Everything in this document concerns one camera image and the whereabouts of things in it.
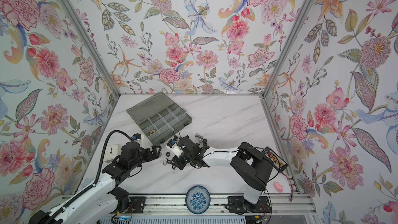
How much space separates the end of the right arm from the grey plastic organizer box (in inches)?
9.0

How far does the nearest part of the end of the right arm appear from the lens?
2.14ft

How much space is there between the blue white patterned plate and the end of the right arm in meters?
0.12

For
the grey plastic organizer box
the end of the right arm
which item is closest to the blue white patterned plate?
the end of the right arm

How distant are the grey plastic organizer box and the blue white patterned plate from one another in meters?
0.34

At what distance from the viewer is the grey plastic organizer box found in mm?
995

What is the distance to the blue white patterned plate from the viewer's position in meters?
0.74

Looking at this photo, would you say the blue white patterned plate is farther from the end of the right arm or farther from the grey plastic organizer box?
the grey plastic organizer box
